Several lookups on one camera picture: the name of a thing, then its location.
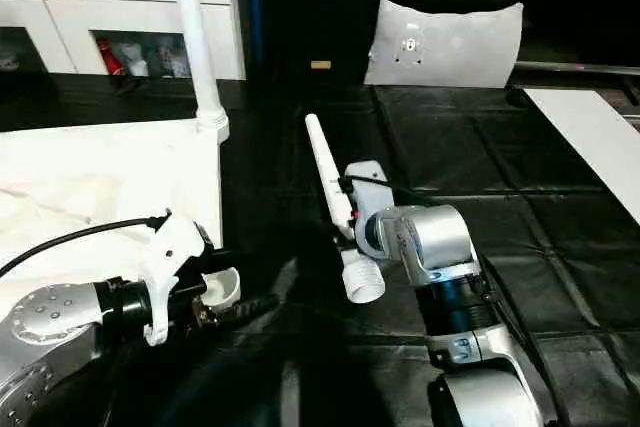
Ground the white plastic table leg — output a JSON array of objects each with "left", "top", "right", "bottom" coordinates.
[
  {"left": 165, "top": 0, "right": 231, "bottom": 140},
  {"left": 304, "top": 113, "right": 387, "bottom": 304}
]

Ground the white plastic table top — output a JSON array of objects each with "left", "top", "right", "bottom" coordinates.
[{"left": 0, "top": 119, "right": 243, "bottom": 310}]

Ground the black work mat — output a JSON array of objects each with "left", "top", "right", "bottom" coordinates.
[{"left": 0, "top": 72, "right": 640, "bottom": 427}]

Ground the white sideboard cabinet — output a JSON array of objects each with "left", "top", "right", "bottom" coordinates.
[{"left": 0, "top": 0, "right": 247, "bottom": 82}]

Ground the white padded sheet with fitting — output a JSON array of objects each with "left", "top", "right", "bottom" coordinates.
[{"left": 363, "top": 0, "right": 525, "bottom": 89}]

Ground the flat white sheet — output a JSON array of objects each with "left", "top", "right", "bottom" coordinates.
[{"left": 524, "top": 87, "right": 640, "bottom": 225}]

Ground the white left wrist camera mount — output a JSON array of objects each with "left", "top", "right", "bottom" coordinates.
[{"left": 140, "top": 211, "right": 216, "bottom": 348}]

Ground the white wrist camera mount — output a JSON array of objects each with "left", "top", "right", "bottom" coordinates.
[
  {"left": 338, "top": 160, "right": 397, "bottom": 240},
  {"left": 140, "top": 211, "right": 216, "bottom": 348}
]

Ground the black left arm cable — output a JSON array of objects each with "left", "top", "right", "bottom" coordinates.
[{"left": 0, "top": 213, "right": 173, "bottom": 280}]

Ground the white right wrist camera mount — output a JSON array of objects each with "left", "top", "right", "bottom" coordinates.
[{"left": 338, "top": 160, "right": 397, "bottom": 240}]

